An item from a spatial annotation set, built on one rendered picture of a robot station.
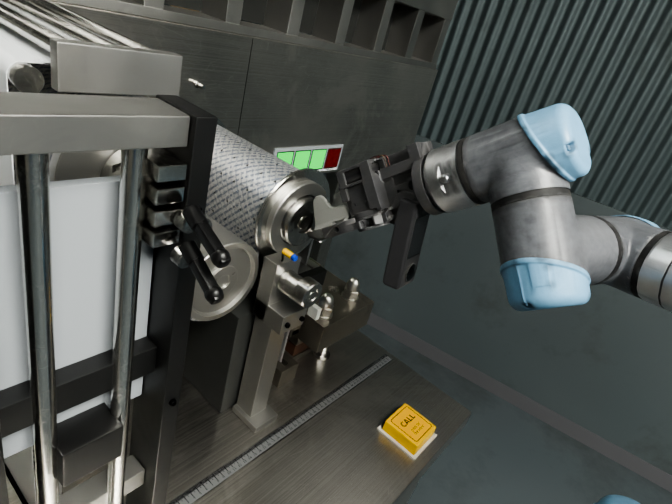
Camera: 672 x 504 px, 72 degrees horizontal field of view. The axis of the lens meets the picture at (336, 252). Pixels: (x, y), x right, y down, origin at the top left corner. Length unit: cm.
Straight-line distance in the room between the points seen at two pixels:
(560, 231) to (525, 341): 203
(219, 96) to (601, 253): 70
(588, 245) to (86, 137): 42
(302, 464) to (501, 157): 55
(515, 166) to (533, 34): 177
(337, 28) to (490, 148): 71
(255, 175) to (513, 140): 35
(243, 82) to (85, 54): 59
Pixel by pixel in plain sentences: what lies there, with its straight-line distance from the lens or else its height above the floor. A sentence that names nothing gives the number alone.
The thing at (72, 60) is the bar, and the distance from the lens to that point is 40.
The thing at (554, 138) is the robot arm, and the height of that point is 147.
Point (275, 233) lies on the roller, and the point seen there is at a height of 124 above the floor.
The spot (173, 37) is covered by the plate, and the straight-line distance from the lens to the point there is 86.
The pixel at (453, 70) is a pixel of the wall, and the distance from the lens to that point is 229.
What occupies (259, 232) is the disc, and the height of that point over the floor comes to 124.
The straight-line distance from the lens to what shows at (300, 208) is 64.
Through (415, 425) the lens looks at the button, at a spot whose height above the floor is 92.
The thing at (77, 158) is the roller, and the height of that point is 136.
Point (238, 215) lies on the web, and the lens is 67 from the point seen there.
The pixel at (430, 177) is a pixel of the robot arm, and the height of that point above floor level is 139.
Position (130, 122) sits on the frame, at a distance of 32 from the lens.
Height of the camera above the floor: 152
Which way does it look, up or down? 27 degrees down
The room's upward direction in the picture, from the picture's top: 16 degrees clockwise
